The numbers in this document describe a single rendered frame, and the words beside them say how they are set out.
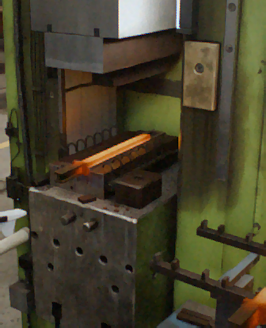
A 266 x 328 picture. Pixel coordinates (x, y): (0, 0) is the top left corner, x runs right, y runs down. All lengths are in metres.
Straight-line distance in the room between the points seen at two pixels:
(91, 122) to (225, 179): 0.58
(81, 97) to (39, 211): 0.41
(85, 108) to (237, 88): 0.60
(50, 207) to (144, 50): 0.53
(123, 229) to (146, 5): 0.59
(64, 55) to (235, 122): 0.49
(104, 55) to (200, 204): 0.49
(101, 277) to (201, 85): 0.60
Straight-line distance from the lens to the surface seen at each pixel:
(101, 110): 2.00
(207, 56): 1.50
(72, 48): 1.58
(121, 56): 1.59
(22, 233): 2.08
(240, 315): 1.09
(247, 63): 1.49
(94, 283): 1.70
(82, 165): 1.62
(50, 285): 1.83
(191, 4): 1.49
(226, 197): 1.60
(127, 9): 1.50
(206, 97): 1.52
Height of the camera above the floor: 1.57
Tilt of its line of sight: 20 degrees down
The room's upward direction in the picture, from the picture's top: straight up
